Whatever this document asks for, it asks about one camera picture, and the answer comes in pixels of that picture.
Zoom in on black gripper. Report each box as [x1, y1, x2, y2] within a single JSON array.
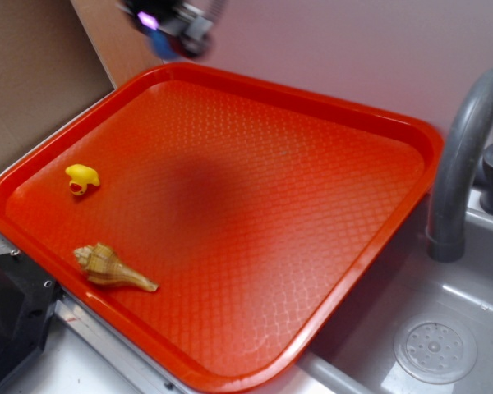
[[121, 0, 226, 57]]

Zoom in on blue dimpled ball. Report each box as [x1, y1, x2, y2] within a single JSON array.
[[150, 30, 177, 60]]

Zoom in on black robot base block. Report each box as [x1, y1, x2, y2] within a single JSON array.
[[0, 254, 59, 391]]

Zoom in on light wooden board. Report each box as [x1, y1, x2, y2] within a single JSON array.
[[71, 0, 163, 88]]

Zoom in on brown cardboard panel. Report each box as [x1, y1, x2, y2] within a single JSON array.
[[0, 1, 113, 173]]

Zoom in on yellow rubber duck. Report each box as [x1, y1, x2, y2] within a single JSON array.
[[65, 164, 100, 196]]

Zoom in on red plastic tray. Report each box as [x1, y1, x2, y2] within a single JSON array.
[[0, 63, 443, 393]]

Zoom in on tan conch seashell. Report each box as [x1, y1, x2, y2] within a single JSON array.
[[73, 242, 159, 292]]

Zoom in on grey curved faucet spout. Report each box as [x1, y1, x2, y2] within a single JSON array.
[[426, 68, 493, 263]]

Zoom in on grey plastic sink basin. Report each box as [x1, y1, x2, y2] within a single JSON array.
[[299, 203, 493, 393]]

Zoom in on round sink drain cover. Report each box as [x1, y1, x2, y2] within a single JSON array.
[[394, 314, 477, 385]]

